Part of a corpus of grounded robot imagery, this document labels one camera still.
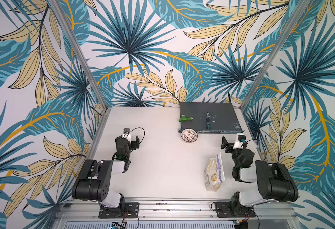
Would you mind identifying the aluminium frame post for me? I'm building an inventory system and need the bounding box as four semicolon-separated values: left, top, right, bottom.
240;1;311;111
48;0;107;112

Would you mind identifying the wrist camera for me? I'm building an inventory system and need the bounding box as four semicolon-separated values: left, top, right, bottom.
122;128;132;142
233;133;247;149

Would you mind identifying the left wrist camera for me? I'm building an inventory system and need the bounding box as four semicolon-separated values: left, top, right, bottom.
122;128;132;142

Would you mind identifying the right aluminium frame post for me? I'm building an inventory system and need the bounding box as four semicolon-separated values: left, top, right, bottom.
240;1;311;111

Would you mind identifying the dark green screwdriver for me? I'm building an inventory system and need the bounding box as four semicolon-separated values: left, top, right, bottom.
206;112;211;130

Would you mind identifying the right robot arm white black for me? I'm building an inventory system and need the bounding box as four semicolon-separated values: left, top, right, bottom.
215;134;299;219

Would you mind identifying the left aluminium frame post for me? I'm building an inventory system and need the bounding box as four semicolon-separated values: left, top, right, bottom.
48;0;107;112

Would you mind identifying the grey network switch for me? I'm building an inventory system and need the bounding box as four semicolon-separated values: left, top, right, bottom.
179;103;244;134

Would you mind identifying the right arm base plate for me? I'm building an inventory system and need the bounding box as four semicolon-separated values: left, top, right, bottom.
211;201;255;219

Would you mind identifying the green T-handle tool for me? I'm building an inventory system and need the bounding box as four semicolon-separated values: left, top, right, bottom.
179;114;193;123

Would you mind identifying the patterned breakfast bowl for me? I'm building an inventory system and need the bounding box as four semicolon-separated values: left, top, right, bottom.
181;129;198;143

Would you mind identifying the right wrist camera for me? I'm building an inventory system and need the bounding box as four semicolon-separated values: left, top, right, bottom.
233;133;247;149

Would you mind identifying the oatmeal bag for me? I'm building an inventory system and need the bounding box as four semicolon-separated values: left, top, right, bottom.
204;153;225;192

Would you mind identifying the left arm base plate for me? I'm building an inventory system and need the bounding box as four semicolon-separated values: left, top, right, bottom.
98;202;140;219

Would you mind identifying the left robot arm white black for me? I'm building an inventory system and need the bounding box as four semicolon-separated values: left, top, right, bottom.
72;134;140;215

